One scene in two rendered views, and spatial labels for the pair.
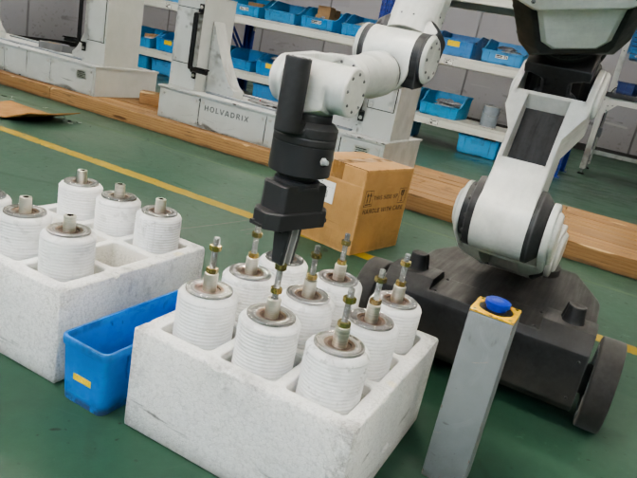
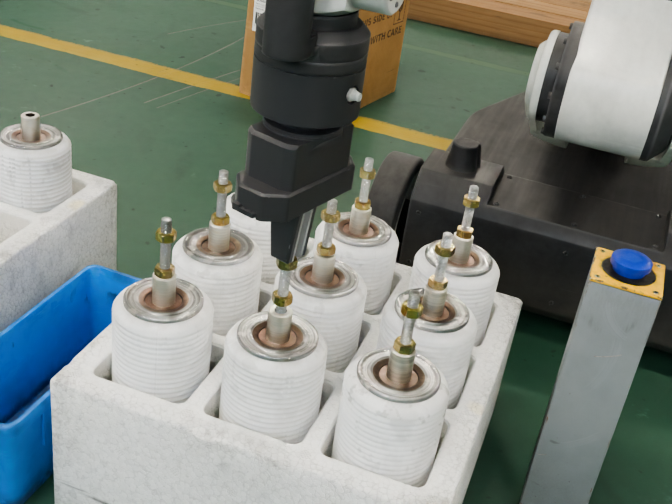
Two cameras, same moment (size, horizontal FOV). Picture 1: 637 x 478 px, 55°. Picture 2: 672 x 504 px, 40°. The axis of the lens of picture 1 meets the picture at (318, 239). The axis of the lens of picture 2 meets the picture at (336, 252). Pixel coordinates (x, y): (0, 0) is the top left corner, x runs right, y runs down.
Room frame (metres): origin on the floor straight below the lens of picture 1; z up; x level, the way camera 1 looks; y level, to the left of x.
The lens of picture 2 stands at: (0.15, 0.11, 0.75)
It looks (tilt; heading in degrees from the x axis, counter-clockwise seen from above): 30 degrees down; 351
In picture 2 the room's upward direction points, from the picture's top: 8 degrees clockwise
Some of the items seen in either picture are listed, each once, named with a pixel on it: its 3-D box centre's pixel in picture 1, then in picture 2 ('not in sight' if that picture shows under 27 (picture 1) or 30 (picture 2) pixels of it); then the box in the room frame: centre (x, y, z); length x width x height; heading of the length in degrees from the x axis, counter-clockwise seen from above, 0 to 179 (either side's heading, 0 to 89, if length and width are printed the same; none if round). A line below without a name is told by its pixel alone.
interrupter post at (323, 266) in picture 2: (309, 287); (323, 267); (0.95, 0.00, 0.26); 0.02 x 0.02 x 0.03
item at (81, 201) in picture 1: (78, 219); not in sight; (1.34, 0.56, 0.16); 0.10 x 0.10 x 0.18
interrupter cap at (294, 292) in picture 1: (307, 295); (322, 277); (0.95, 0.00, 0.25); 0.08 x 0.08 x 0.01
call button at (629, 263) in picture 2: (497, 305); (630, 266); (0.90, -0.30, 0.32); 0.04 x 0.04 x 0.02
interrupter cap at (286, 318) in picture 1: (271, 315); (277, 336); (0.85, 0.05, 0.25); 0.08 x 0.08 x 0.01
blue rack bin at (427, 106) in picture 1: (445, 104); not in sight; (5.84, -0.91, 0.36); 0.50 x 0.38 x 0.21; 157
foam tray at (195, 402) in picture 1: (290, 377); (305, 399); (0.95, 0.00, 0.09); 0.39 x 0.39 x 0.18; 65
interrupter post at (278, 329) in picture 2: (272, 307); (279, 325); (0.85, 0.05, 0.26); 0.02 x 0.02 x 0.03
